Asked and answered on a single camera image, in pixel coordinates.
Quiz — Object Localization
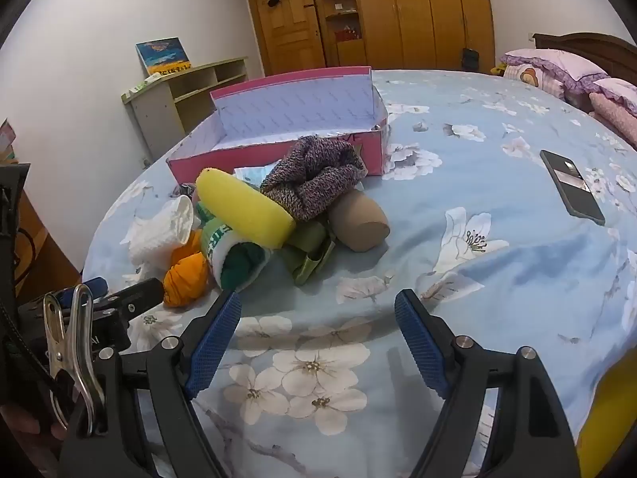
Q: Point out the orange cloth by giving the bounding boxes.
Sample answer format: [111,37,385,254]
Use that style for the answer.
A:
[163,231,211,308]

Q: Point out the black braided cable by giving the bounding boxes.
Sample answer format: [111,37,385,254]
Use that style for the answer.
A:
[0,299,31,364]

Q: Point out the pink cardboard box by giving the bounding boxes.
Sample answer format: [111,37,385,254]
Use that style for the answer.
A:
[166,66,390,185]

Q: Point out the blue and yellow painting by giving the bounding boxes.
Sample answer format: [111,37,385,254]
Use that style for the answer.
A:
[135,37,193,74]

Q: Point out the wooden door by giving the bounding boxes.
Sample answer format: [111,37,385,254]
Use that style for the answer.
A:
[247,0,326,75]

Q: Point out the green and white packet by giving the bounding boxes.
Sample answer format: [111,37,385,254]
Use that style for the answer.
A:
[128,72,162,95]

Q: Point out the black smartphone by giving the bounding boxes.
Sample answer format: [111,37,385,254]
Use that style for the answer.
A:
[540,149,606,226]

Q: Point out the light blue cloth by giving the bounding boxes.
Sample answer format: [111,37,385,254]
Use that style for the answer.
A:
[234,165,277,188]

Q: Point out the checkered bear print pillow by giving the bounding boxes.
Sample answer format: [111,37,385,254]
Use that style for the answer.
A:
[502,62,565,99]

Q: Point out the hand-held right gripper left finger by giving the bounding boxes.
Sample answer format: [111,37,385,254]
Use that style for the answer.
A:
[59,289,243,478]

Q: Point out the brown wooden desk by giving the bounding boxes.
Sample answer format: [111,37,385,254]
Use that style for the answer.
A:
[0,159,83,304]

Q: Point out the wooden wardrobe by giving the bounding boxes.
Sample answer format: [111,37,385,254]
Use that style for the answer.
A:
[221,0,496,74]

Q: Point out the pink book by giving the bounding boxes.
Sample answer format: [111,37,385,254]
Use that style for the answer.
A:
[0,119,18,163]

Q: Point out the metal spring clip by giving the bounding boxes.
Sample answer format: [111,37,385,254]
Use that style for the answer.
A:
[42,283,107,436]

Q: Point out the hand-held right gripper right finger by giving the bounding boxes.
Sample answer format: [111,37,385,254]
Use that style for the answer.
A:
[395,289,580,478]

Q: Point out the dark wooden headboard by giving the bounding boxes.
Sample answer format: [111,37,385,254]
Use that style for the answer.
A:
[532,32,637,85]

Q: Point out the pink textured pillow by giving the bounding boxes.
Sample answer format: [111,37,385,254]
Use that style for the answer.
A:
[590,92,637,135]

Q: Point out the white mesh cloth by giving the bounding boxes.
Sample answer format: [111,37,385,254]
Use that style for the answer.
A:
[128,195,196,266]

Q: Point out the beige shelf unit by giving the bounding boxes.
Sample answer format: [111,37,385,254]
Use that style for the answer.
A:
[119,56,250,157]

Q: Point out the person's left hand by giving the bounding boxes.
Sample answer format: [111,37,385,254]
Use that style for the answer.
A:
[0,403,68,441]

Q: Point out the beige sock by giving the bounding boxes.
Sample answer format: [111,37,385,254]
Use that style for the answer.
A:
[326,190,391,252]

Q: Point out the olive green sock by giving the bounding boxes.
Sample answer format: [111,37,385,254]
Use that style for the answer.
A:
[279,219,336,287]

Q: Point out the bed with floral blue sheet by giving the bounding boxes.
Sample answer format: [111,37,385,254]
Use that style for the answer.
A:
[82,67,637,478]

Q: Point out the yellow sponge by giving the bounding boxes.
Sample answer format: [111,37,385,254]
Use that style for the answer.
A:
[195,169,298,250]

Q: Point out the yellow cloth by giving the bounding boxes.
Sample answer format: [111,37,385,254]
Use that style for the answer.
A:
[577,358,637,478]

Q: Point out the purple ruffled pillow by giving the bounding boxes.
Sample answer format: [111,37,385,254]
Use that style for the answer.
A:
[580,78,637,118]
[500,49,610,94]

